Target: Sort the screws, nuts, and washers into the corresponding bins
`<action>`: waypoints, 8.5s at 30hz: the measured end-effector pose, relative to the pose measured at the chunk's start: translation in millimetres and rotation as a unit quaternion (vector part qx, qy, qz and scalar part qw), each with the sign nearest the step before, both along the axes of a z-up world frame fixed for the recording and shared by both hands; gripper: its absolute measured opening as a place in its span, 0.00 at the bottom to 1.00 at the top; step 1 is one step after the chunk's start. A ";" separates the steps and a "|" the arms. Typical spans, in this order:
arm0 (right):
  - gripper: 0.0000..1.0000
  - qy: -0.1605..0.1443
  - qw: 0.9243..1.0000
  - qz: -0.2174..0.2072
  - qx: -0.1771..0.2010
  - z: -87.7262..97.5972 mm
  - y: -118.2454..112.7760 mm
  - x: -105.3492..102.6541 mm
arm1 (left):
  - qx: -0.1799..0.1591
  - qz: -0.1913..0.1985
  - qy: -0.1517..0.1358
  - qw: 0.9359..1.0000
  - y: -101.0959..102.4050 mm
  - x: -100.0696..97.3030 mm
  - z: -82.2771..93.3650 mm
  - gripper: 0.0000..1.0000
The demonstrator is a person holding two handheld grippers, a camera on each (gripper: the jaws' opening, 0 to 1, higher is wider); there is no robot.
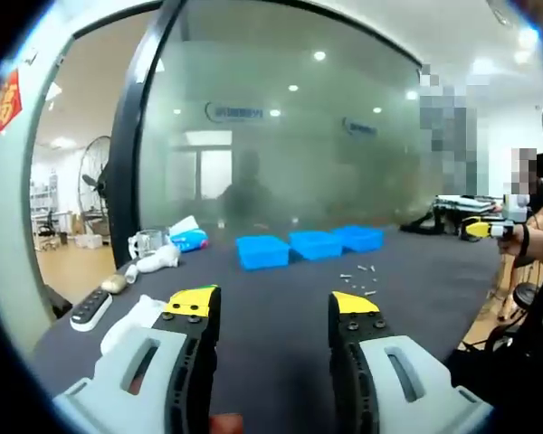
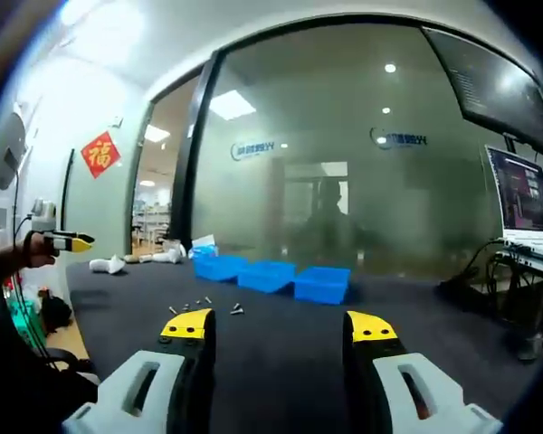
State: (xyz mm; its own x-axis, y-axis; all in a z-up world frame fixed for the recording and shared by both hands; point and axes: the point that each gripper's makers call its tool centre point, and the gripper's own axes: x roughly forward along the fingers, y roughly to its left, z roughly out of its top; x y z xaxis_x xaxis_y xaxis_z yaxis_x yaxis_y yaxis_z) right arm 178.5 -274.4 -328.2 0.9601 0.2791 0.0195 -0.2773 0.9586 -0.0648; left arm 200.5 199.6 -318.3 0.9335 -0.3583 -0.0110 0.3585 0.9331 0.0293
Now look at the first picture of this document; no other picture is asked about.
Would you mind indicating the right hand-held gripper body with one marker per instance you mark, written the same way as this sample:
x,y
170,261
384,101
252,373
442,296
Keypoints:
x,y
516,208

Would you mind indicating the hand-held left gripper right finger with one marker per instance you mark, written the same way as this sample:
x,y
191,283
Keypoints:
x,y
430,384

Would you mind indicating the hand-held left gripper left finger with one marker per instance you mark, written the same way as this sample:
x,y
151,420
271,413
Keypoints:
x,y
167,361

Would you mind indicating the blue plastic bin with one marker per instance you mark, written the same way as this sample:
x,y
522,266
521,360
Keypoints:
x,y
262,253
316,246
359,237

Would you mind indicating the screws nuts washers group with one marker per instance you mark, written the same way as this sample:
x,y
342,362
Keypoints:
x,y
360,267

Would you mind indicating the person's right hand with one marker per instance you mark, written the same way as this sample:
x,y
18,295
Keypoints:
x,y
513,246

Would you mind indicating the person's left hand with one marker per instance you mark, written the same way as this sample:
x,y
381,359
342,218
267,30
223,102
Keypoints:
x,y
226,426

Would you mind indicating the white office desk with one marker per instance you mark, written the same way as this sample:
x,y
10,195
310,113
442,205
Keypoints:
x,y
461,203

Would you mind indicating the round black stool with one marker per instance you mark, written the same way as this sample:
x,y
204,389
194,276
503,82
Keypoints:
x,y
523,295

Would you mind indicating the black office chair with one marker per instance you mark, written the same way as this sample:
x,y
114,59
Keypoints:
x,y
495,334

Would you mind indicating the small white pipe piece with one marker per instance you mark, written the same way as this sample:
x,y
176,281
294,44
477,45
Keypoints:
x,y
131,274

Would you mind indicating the beige oval object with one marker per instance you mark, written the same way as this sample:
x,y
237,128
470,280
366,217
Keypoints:
x,y
113,282

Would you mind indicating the white curved plastic object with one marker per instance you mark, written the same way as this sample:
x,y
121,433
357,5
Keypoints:
x,y
160,261

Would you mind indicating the person in black shirt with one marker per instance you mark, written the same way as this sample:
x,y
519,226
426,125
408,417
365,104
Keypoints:
x,y
538,343

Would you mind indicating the blue tissue pack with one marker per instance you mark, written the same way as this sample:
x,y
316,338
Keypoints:
x,y
190,242

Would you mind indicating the clear glass mug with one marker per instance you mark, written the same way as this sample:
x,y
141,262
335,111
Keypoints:
x,y
151,239

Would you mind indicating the white cardboard box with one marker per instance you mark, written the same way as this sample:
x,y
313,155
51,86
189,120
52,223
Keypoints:
x,y
88,240

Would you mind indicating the black mesh desk chair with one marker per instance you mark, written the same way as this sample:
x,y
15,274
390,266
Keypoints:
x,y
49,221

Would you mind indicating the black standing fan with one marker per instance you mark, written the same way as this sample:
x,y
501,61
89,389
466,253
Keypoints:
x,y
93,182

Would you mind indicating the white storage shelf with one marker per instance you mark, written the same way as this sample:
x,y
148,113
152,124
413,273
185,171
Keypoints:
x,y
50,192

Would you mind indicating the red diamond paper decoration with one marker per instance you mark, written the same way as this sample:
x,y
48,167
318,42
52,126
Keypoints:
x,y
4,106

